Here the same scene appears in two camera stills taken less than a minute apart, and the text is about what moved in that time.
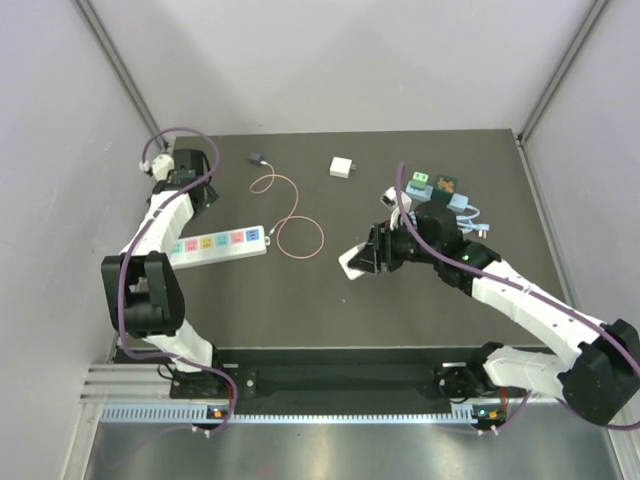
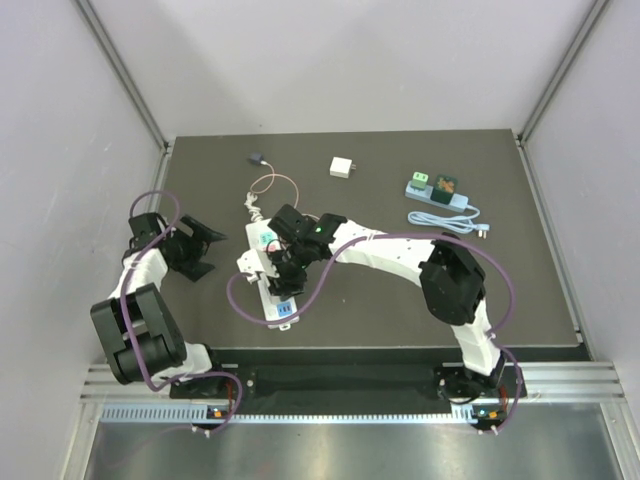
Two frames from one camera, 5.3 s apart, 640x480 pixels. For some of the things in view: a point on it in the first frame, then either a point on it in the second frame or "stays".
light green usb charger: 419,180 stays
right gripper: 370,259 -> 283,285
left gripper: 211,197 -> 198,247
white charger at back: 341,167 stays
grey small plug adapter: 256,157 stays
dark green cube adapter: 444,188 stays
